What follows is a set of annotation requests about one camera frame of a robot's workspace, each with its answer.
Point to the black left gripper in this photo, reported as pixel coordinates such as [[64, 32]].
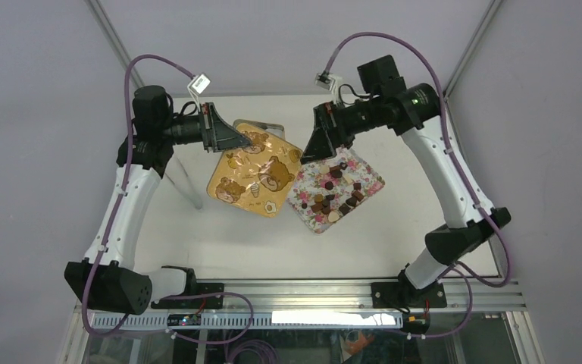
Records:
[[221, 135]]

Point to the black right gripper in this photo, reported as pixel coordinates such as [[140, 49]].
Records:
[[330, 133]]

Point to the silver tin lid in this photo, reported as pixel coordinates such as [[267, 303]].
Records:
[[257, 178]]

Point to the silver metal tongs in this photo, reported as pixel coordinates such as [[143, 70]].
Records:
[[177, 174]]

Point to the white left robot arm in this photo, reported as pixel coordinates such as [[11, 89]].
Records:
[[105, 279]]

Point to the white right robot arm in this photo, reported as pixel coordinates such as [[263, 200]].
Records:
[[417, 115]]

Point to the floral rectangular tray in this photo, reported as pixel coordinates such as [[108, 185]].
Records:
[[354, 182]]

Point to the yellow tin box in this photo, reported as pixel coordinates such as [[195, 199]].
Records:
[[275, 129]]

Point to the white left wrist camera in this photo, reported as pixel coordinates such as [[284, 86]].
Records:
[[198, 84]]

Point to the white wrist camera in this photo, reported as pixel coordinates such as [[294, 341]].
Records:
[[328, 81], [198, 84]]

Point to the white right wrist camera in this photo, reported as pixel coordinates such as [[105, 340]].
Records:
[[328, 81]]

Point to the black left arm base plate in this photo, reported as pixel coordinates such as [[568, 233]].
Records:
[[205, 295]]

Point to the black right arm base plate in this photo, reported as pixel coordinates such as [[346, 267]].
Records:
[[393, 294]]

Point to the white slotted cable duct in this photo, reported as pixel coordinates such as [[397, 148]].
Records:
[[273, 320]]

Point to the aluminium frame rail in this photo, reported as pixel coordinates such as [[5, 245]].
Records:
[[268, 295]]

